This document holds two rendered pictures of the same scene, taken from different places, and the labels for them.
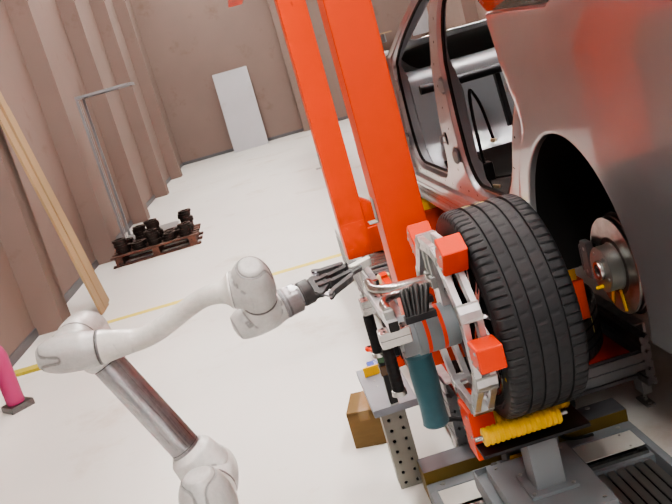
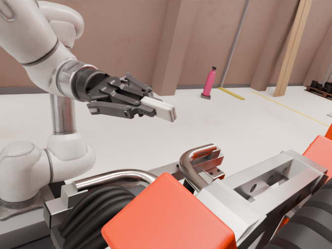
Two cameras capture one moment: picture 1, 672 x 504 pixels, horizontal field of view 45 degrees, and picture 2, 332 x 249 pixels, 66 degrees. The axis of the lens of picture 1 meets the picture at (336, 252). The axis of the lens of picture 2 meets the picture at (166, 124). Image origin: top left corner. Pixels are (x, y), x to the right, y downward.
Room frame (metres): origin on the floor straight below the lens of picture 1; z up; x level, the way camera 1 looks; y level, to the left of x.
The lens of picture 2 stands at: (2.04, -0.40, 1.29)
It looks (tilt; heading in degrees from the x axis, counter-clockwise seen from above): 25 degrees down; 48
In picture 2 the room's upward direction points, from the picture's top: 14 degrees clockwise
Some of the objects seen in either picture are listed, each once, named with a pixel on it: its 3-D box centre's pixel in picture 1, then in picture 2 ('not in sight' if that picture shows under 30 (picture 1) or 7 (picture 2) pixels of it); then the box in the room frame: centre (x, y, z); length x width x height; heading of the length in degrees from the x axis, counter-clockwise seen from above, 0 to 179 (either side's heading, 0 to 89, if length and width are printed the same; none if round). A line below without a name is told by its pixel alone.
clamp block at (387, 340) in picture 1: (394, 335); not in sight; (2.17, -0.10, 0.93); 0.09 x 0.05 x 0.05; 94
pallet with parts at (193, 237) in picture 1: (155, 235); (331, 90); (9.95, 2.10, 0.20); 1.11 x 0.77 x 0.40; 92
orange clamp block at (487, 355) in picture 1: (486, 354); not in sight; (2.03, -0.32, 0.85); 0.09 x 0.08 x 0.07; 4
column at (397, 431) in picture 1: (398, 434); not in sight; (3.00, -0.04, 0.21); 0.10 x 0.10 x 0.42; 4
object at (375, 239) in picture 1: (404, 211); not in sight; (4.86, -0.47, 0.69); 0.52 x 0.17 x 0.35; 94
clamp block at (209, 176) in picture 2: (374, 303); (203, 173); (2.50, -0.07, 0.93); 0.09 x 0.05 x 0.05; 94
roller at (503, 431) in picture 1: (521, 425); not in sight; (2.23, -0.40, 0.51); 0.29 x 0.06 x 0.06; 94
